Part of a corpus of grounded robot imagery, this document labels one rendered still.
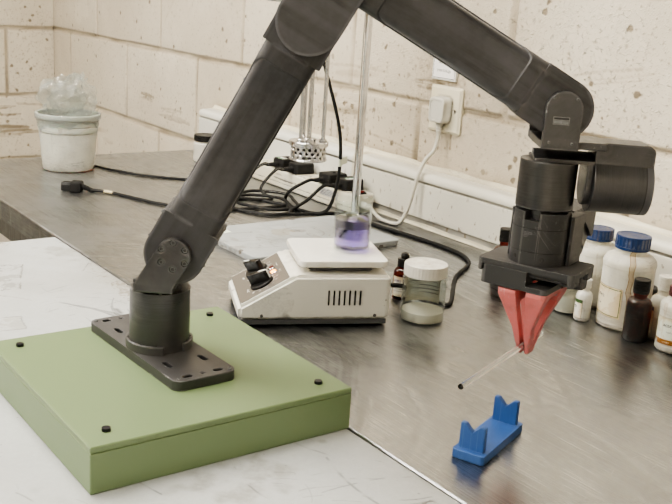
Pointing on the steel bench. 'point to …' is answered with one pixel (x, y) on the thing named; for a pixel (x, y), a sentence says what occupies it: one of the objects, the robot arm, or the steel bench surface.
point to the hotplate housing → (319, 296)
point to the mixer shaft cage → (315, 148)
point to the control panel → (263, 287)
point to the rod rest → (489, 434)
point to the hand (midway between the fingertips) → (525, 344)
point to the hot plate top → (321, 257)
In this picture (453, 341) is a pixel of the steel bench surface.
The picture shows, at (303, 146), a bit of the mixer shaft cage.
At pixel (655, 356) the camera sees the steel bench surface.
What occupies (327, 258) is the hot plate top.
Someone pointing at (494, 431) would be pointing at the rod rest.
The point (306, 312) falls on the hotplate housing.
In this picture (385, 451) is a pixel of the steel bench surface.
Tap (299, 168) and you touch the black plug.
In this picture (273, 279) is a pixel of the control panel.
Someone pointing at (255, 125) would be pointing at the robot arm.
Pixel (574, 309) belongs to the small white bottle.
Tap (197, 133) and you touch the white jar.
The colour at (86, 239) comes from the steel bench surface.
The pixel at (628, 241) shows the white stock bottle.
